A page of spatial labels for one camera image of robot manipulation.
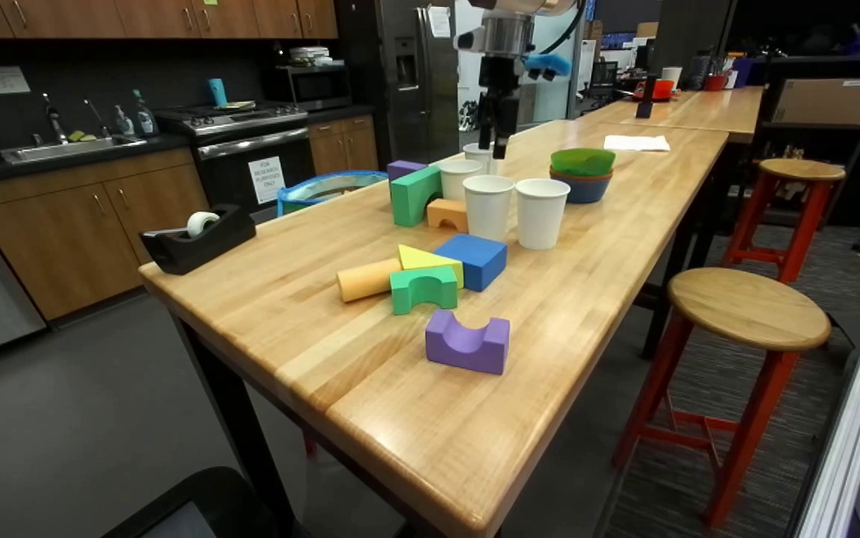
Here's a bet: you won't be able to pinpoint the steel microwave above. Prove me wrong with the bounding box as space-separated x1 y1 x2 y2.
275 59 356 110

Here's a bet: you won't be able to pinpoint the wooden upper cabinets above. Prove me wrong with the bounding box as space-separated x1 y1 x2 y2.
0 0 341 41

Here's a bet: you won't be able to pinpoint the white tape roll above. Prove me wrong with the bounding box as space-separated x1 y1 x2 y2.
186 210 223 238

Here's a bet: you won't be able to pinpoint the small orange foam block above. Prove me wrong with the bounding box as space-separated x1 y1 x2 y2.
425 194 472 235

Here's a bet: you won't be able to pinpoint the small purple foam block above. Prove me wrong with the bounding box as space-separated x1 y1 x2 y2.
386 159 426 182

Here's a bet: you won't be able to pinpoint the steel kitchen oven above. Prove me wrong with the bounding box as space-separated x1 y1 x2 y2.
183 102 316 216

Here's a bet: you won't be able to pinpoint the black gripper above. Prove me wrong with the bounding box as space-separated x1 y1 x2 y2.
474 55 525 162

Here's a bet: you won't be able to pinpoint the light blue tub chair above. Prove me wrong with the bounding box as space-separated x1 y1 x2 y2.
275 167 392 219

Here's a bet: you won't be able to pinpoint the black tape dispenser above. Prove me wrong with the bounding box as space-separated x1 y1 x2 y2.
139 203 259 279

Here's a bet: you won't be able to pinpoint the orange bowl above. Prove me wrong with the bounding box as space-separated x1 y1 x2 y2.
635 74 680 105

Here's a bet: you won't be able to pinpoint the large green foam block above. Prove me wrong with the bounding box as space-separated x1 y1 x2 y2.
389 164 444 231

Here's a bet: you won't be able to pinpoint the wooden sink cabinet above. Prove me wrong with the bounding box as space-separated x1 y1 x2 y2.
0 147 211 324

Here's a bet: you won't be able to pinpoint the green plastic bowl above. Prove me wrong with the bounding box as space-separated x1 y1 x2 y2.
547 147 619 185

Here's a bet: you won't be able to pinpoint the steel sink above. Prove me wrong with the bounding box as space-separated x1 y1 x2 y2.
0 135 148 167

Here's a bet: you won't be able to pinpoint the white paper sheet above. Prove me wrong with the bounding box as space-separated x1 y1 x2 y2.
599 132 671 156

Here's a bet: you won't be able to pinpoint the stack of white bowls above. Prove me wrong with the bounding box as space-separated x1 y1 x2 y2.
286 41 334 68

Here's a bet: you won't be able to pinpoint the small green foam arch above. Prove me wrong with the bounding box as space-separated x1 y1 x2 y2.
389 262 462 316

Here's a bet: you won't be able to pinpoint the dark refrigerator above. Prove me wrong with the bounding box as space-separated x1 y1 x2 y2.
334 0 462 162

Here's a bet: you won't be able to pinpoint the black cart wooden panel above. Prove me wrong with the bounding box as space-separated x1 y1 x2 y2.
747 55 860 228

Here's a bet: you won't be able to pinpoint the blue foam cube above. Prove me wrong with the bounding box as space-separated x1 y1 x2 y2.
434 234 510 292

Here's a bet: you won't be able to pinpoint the orange foam cylinder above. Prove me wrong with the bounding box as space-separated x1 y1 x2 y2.
334 255 405 304

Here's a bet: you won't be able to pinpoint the wooden stool red legs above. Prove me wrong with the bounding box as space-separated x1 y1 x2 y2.
608 262 835 531
722 156 849 283

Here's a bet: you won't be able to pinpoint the yellow foam triangle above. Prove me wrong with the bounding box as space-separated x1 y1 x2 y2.
393 241 466 286

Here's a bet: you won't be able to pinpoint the white frame poles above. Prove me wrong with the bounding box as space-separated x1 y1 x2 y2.
790 316 860 538

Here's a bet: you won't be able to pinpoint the purple foam arch block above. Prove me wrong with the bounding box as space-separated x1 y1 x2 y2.
422 307 514 377

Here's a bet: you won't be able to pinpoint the narrow wooden lower cabinet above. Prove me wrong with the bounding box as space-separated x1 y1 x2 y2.
305 113 381 180

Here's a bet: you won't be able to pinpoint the black metal table frame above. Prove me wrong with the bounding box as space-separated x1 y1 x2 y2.
163 128 753 538

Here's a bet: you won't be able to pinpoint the white paper notice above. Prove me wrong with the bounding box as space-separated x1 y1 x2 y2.
244 153 290 207

